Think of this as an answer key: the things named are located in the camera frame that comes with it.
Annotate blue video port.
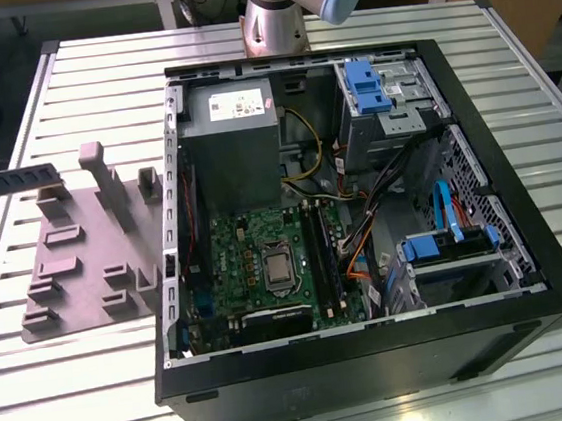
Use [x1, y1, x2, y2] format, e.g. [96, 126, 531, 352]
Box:
[192, 287, 215, 324]

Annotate blue disk carrier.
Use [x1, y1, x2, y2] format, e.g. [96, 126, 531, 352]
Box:
[397, 225, 502, 268]

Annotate metal disk bay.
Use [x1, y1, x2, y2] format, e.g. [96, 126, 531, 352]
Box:
[393, 222, 547, 312]

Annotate green motherboard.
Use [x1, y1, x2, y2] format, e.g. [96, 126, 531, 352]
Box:
[173, 195, 374, 356]

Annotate black case fan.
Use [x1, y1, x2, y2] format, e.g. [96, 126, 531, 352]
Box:
[173, 146, 210, 285]

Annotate black white wires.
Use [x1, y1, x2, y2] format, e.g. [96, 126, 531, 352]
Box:
[281, 170, 369, 209]

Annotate yellow black wire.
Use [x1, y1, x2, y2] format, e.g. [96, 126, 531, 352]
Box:
[273, 104, 328, 196]

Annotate metal socket cover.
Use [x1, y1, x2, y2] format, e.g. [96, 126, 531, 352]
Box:
[258, 238, 302, 298]

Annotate grey power supply unit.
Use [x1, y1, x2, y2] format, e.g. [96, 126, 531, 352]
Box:
[174, 75, 290, 216]

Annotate blue data wire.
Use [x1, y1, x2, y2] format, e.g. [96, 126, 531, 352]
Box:
[430, 178, 467, 246]

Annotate black graphics card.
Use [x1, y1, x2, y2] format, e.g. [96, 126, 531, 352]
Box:
[237, 302, 318, 347]

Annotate metal drive cage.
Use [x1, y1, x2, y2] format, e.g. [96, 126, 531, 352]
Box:
[333, 49, 458, 176]

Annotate red disk wire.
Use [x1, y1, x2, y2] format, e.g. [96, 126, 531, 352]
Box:
[451, 193, 478, 231]

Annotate wire locking lever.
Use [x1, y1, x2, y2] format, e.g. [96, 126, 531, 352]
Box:
[289, 238, 307, 295]

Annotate silver CPU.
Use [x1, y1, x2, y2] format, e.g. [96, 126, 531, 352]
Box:
[267, 255, 295, 284]

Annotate grey parts rack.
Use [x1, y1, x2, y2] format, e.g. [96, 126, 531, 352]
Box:
[1, 135, 182, 345]

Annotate black PC case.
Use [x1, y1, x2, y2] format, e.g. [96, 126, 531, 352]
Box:
[118, 23, 562, 421]

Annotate white-latched RAM slot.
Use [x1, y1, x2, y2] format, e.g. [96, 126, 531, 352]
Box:
[317, 196, 351, 317]
[305, 198, 334, 319]

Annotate blue drive bracket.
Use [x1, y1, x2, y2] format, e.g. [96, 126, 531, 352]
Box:
[344, 57, 395, 117]

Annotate dark green RAM stick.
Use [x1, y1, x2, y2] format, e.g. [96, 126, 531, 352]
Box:
[0, 161, 67, 202]

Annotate red orange power wires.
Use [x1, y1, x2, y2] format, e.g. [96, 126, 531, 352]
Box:
[329, 138, 371, 204]

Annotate black cable bundle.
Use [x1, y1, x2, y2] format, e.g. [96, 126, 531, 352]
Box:
[326, 125, 461, 259]

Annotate black CPU socket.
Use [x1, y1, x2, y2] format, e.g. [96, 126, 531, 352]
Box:
[257, 237, 305, 300]

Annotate red black twisted wire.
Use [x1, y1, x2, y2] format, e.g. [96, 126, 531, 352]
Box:
[179, 167, 203, 267]

